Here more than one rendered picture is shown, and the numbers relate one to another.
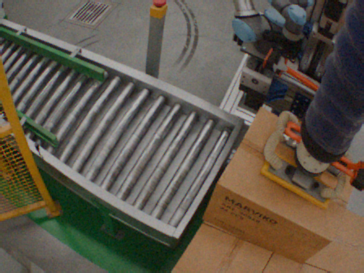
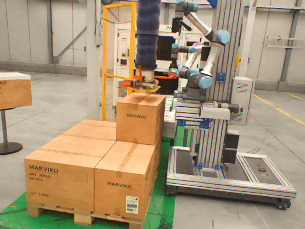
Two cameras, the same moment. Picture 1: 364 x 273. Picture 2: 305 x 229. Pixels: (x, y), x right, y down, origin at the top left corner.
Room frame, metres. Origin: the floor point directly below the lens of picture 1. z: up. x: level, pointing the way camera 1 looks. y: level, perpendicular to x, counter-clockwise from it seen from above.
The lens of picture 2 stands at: (0.41, -3.05, 1.46)
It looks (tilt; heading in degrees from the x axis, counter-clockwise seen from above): 15 degrees down; 79
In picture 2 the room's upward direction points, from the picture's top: 4 degrees clockwise
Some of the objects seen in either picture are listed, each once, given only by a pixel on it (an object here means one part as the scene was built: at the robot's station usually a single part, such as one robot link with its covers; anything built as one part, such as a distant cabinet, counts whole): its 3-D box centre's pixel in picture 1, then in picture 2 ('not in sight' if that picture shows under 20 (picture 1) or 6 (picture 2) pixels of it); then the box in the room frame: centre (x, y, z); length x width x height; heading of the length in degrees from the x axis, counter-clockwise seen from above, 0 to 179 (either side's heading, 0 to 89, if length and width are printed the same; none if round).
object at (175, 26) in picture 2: not in sight; (177, 25); (0.98, -0.97, 1.66); 0.09 x 0.08 x 0.12; 164
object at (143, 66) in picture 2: (327, 130); (145, 65); (0.81, -0.50, 1.29); 0.23 x 0.23 x 0.04
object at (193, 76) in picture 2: not in sight; (196, 79); (1.26, -0.80, 1.20); 0.13 x 0.12 x 0.14; 100
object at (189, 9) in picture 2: not in sight; (189, 7); (1.08, -0.94, 1.82); 0.11 x 0.11 x 0.08; 10
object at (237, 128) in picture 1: (210, 178); (147, 121); (0.92, -0.16, 0.58); 0.70 x 0.03 x 0.06; 161
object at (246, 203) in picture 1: (287, 195); (142, 116); (0.81, -0.50, 0.74); 0.60 x 0.40 x 0.40; 69
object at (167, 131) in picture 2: (207, 188); (147, 129); (0.92, -0.16, 0.47); 0.70 x 0.03 x 0.15; 161
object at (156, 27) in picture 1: (153, 62); (187, 119); (1.58, 0.22, 0.50); 0.07 x 0.07 x 1.00; 71
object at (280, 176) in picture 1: (301, 179); (135, 85); (0.72, -0.46, 1.07); 0.34 x 0.10 x 0.05; 68
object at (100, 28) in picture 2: not in sight; (100, 34); (0.30, 0.84, 1.62); 0.20 x 0.05 x 0.30; 71
